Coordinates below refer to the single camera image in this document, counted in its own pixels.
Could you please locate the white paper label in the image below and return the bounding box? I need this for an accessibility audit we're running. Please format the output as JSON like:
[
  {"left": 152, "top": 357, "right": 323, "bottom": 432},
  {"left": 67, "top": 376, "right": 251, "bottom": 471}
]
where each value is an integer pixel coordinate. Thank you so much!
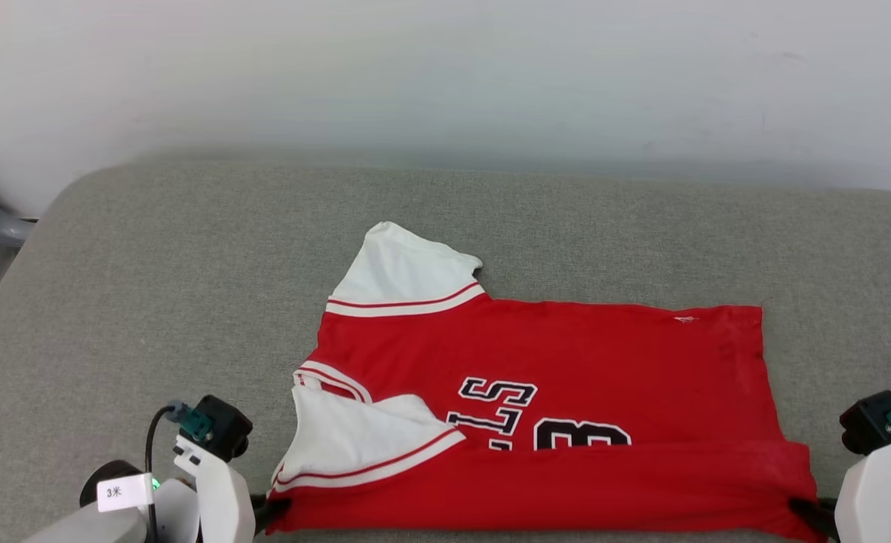
[{"left": 97, "top": 473, "right": 156, "bottom": 514}]

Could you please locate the thin black cable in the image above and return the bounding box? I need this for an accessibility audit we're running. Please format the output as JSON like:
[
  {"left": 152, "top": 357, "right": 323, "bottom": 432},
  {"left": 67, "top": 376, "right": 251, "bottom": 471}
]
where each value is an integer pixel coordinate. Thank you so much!
[{"left": 144, "top": 404, "right": 182, "bottom": 543}]

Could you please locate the grey fabric sofa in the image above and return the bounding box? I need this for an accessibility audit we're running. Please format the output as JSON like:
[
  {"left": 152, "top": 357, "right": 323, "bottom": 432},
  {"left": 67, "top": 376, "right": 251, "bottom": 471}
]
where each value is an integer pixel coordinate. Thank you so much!
[{"left": 0, "top": 161, "right": 891, "bottom": 543}]

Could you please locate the red and white jersey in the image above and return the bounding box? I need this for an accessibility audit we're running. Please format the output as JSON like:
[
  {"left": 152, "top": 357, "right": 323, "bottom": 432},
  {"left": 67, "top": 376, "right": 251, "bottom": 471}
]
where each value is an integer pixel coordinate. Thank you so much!
[{"left": 266, "top": 221, "right": 827, "bottom": 543}]

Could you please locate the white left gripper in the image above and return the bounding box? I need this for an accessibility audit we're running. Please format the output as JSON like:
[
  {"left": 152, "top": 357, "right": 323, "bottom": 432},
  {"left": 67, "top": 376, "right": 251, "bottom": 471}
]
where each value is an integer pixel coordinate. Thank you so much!
[{"left": 174, "top": 434, "right": 292, "bottom": 543}]

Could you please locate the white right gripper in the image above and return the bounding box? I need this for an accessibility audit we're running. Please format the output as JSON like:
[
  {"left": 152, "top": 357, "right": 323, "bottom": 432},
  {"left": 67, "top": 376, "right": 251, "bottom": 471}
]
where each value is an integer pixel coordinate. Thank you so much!
[{"left": 788, "top": 431, "right": 891, "bottom": 543}]

